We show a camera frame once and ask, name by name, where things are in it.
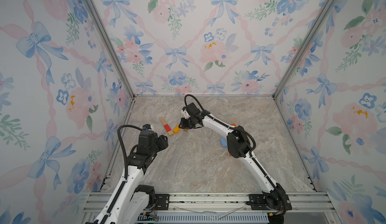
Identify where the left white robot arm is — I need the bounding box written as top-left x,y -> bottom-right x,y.
84,134 -> 169,224

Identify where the aluminium corner post left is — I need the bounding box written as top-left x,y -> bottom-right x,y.
83,0 -> 134,99

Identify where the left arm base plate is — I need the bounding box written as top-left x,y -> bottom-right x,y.
134,193 -> 170,211

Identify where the yellow rectangular block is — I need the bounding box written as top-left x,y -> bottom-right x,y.
173,126 -> 181,134

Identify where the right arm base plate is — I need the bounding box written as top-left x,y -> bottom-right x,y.
246,193 -> 292,212

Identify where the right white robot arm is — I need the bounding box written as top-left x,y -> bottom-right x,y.
179,111 -> 292,213

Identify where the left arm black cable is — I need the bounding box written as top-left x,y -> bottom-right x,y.
85,124 -> 145,224

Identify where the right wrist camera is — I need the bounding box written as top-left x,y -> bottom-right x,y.
182,102 -> 202,119

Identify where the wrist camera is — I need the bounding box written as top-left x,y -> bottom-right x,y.
137,124 -> 158,156
182,102 -> 202,119

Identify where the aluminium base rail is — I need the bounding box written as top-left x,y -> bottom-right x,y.
79,192 -> 335,224

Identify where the aluminium corner post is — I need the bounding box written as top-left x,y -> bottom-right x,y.
272,0 -> 338,100
83,0 -> 134,99

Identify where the light blue block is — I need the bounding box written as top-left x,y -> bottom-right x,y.
220,138 -> 227,147

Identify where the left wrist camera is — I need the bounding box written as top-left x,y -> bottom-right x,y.
137,124 -> 158,156

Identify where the aluminium corner post right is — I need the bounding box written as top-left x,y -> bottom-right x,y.
272,0 -> 338,100

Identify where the red rectangular block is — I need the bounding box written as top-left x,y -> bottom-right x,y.
164,124 -> 171,133

